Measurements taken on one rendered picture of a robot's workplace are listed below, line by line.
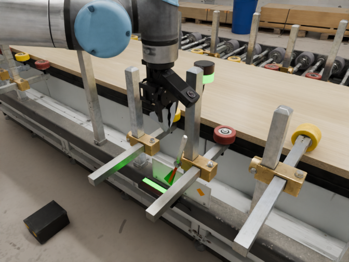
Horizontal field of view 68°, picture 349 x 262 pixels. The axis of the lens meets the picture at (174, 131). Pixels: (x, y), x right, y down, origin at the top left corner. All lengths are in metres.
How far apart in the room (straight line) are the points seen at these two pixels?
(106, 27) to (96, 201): 1.61
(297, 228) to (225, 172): 0.33
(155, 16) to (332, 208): 0.82
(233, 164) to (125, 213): 1.00
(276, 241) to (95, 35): 0.76
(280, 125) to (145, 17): 0.39
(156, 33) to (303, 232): 0.83
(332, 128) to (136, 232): 1.24
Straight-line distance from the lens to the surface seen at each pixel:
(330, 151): 0.99
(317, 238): 1.08
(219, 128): 0.96
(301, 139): 0.89
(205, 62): 0.76
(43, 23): 0.48
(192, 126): 0.78
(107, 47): 0.47
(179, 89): 0.65
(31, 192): 2.21
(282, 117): 0.64
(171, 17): 0.62
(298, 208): 1.08
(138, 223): 1.79
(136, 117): 0.94
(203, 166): 0.84
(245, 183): 1.10
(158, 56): 0.63
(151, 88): 0.68
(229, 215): 0.94
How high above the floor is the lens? 1.42
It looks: 34 degrees down
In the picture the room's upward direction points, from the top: straight up
